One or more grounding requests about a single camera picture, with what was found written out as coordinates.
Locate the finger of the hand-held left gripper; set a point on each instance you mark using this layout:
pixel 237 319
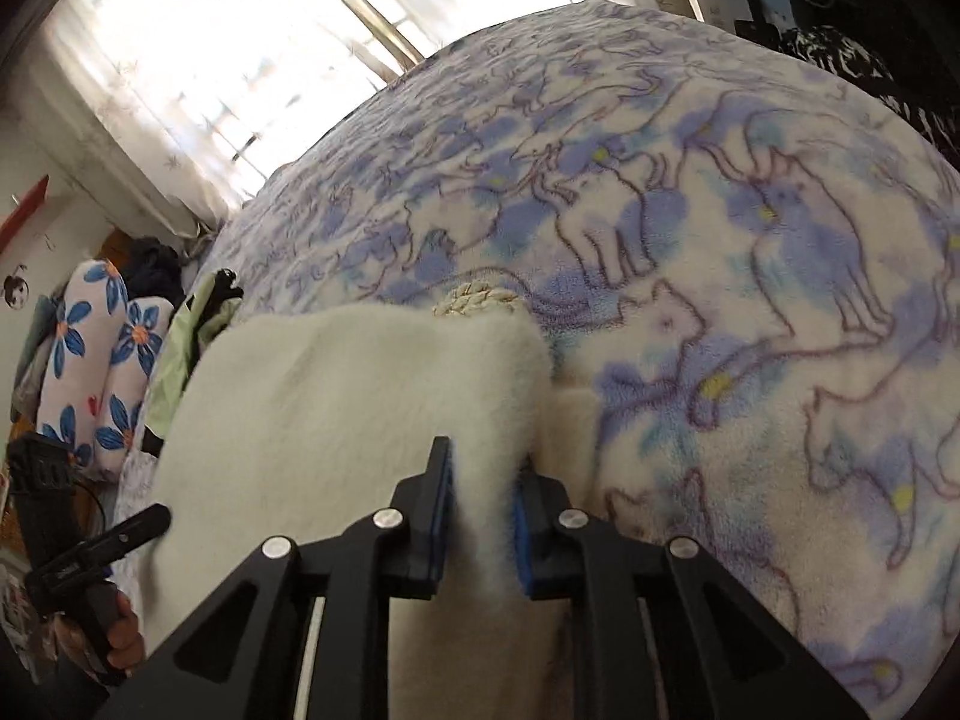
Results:
pixel 112 544

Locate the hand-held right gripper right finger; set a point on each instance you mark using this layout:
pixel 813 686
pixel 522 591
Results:
pixel 521 540

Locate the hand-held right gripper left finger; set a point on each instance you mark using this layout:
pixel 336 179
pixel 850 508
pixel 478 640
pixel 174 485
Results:
pixel 442 510

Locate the cream fleece sweater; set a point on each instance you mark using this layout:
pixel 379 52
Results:
pixel 300 405

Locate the dark clothes pile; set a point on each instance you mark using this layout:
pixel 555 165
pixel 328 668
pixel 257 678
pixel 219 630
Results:
pixel 154 270

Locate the person's left hand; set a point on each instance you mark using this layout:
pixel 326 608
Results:
pixel 127 637

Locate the blue flower printed pillow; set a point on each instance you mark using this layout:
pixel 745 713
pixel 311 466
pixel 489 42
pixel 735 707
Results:
pixel 75 345

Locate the light green garment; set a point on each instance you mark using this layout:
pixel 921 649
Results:
pixel 176 360

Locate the blue cat printed blanket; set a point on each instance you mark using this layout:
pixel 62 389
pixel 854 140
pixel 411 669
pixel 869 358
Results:
pixel 750 277

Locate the white sheer curtain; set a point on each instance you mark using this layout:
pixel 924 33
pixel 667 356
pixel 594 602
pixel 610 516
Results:
pixel 187 52

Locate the dark speckled cloth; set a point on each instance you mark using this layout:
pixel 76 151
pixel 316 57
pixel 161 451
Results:
pixel 847 52

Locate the light blue box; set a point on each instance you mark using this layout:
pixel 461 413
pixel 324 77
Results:
pixel 772 7

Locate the round wall sticker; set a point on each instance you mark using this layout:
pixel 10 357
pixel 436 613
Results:
pixel 15 289

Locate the red wall hanging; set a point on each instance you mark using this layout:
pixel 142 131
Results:
pixel 26 206

